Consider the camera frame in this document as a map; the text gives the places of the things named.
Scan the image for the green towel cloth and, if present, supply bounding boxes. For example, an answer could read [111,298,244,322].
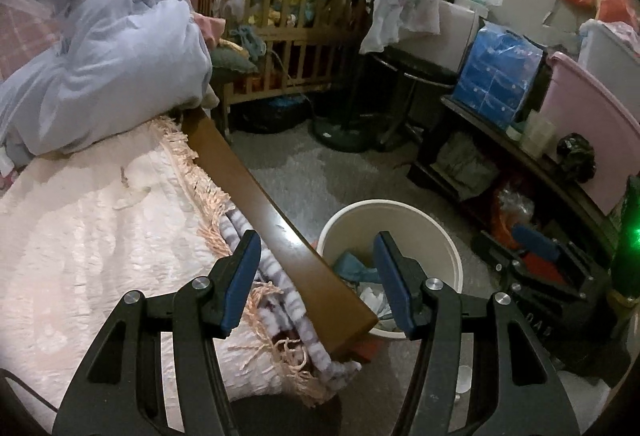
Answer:
[333,251,381,283]

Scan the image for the cream plastic trash bin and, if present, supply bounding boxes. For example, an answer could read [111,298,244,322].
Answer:
[318,199,463,340]

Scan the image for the gloved right hand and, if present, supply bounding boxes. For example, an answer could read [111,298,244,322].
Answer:
[558,370,612,432]

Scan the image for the red plastic bag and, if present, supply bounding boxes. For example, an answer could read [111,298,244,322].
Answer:
[490,185,566,285]

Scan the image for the dark wooden side table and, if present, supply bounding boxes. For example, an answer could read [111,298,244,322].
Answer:
[374,50,622,277]

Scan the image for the black crumpled bag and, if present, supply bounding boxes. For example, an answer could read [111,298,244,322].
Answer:
[555,133,597,184]

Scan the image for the pink plastic storage tub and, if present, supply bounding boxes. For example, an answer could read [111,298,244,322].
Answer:
[539,52,640,214]

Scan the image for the blue plastic drawer box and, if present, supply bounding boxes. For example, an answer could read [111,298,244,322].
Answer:
[451,22,544,130]

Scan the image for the grey striped blanket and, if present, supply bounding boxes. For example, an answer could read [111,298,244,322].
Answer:
[218,209,362,392]

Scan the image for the white appliance box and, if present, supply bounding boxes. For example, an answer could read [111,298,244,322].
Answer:
[394,1,480,74]

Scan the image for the wooden baby crib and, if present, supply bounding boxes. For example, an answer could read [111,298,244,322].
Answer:
[198,0,368,134]

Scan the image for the green cushion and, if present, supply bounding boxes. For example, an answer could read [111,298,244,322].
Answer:
[209,46,258,74]

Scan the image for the grey blue duvet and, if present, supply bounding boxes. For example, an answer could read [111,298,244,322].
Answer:
[1,0,217,167]

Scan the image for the wooden bed frame rail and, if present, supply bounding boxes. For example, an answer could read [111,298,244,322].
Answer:
[182,109,374,362]

